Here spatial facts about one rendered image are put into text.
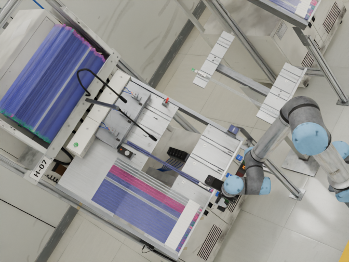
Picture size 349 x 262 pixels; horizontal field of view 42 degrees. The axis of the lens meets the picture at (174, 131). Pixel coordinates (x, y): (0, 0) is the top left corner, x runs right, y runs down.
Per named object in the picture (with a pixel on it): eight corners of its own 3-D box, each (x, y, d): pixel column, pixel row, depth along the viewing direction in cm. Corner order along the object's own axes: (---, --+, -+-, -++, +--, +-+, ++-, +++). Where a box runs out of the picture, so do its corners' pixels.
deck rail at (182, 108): (242, 141, 241) (244, 138, 235) (241, 144, 241) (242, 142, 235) (128, 78, 250) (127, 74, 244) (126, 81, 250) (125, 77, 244)
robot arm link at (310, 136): (361, 170, 195) (313, 98, 160) (371, 200, 185) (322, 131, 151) (334, 179, 200) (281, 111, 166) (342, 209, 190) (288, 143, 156)
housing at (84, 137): (133, 85, 250) (131, 75, 236) (84, 160, 239) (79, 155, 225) (120, 78, 251) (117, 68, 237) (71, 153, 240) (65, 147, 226)
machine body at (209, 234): (260, 184, 304) (212, 136, 265) (210, 279, 288) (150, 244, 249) (195, 161, 353) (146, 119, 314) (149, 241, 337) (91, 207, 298)
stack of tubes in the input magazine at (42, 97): (107, 59, 227) (67, 22, 210) (49, 144, 215) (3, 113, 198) (94, 57, 236) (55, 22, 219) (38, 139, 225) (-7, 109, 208)
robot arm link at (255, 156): (293, 78, 168) (236, 153, 204) (298, 100, 161) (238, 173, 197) (320, 86, 171) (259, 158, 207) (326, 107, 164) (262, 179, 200)
